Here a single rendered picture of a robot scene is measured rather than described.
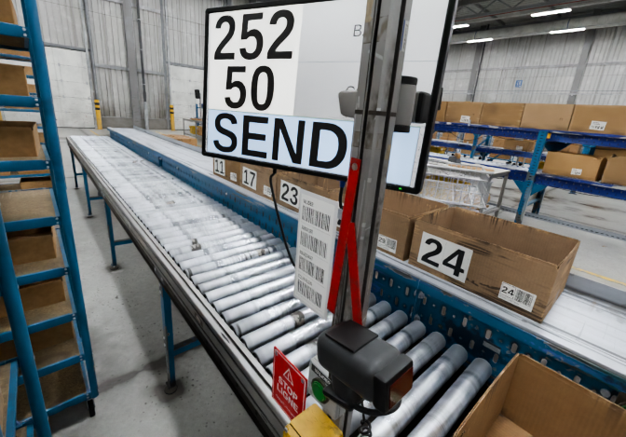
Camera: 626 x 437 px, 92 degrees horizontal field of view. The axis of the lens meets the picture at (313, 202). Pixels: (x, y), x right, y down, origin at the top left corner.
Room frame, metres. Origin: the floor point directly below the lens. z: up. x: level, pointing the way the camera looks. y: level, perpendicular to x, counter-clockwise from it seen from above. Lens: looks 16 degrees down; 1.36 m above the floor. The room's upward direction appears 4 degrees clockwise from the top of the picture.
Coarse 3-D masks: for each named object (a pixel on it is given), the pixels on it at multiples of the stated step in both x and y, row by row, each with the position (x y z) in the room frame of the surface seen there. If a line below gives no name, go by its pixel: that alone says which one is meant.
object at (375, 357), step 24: (336, 336) 0.33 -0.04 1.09; (360, 336) 0.33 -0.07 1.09; (336, 360) 0.31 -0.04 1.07; (360, 360) 0.29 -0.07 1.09; (384, 360) 0.29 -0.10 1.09; (408, 360) 0.30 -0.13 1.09; (336, 384) 0.32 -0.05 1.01; (360, 384) 0.28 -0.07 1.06; (384, 384) 0.26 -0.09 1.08; (408, 384) 0.29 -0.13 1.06; (384, 408) 0.26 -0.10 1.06
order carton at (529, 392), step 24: (528, 360) 0.51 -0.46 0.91; (504, 384) 0.49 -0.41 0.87; (528, 384) 0.50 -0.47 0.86; (552, 384) 0.48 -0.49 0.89; (576, 384) 0.45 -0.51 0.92; (480, 408) 0.40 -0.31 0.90; (504, 408) 0.52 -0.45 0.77; (528, 408) 0.49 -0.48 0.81; (552, 408) 0.47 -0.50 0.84; (576, 408) 0.45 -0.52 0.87; (600, 408) 0.43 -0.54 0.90; (624, 408) 0.41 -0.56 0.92; (456, 432) 0.34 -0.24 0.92; (480, 432) 0.44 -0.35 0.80; (504, 432) 0.48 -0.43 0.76; (528, 432) 0.48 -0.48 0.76; (552, 432) 0.46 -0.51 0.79; (576, 432) 0.44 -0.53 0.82; (600, 432) 0.42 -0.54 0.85; (624, 432) 0.40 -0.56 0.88
